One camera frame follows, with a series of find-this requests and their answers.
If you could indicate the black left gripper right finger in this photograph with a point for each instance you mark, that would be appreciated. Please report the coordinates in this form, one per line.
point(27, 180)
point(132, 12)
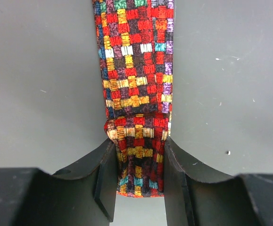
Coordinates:
point(198, 195)

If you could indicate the red multicolour checked tie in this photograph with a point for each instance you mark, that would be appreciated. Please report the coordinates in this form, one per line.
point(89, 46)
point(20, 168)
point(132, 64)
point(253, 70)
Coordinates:
point(135, 45)

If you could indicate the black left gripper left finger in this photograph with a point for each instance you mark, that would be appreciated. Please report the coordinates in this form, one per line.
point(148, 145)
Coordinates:
point(80, 194)

